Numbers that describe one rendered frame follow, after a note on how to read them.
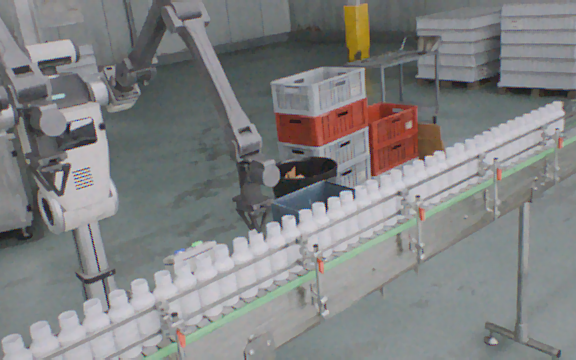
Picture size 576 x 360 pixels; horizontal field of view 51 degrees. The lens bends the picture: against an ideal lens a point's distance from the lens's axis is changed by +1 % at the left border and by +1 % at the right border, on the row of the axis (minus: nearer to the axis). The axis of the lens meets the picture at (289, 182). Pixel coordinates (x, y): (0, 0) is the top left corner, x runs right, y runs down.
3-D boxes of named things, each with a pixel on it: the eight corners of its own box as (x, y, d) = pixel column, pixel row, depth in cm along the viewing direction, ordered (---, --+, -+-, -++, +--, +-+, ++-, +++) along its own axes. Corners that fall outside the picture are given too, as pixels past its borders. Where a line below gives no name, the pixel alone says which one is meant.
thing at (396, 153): (375, 177, 476) (373, 150, 468) (336, 169, 505) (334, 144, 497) (419, 156, 514) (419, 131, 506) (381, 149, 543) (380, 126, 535)
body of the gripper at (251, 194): (250, 196, 167) (247, 171, 165) (273, 204, 160) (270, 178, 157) (232, 204, 163) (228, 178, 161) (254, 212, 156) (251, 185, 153)
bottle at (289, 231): (281, 266, 179) (275, 216, 173) (301, 262, 180) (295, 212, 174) (286, 275, 173) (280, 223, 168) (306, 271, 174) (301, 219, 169)
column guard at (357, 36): (359, 65, 1153) (356, 5, 1116) (344, 64, 1182) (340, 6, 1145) (373, 61, 1176) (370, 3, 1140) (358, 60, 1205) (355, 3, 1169)
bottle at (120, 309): (133, 343, 149) (120, 284, 143) (148, 350, 145) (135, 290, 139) (112, 356, 144) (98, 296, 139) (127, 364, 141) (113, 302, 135)
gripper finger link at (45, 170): (49, 202, 135) (39, 163, 132) (38, 196, 140) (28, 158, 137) (79, 193, 139) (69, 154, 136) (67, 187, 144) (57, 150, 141)
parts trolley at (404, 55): (385, 145, 631) (380, 51, 598) (347, 138, 672) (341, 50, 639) (445, 122, 693) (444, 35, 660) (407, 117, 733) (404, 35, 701)
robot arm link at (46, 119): (42, 73, 136) (2, 82, 131) (62, 75, 127) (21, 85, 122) (57, 124, 140) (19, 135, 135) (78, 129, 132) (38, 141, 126)
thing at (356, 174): (323, 207, 426) (320, 178, 419) (282, 197, 454) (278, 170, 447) (373, 181, 467) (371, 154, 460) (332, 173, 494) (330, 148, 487)
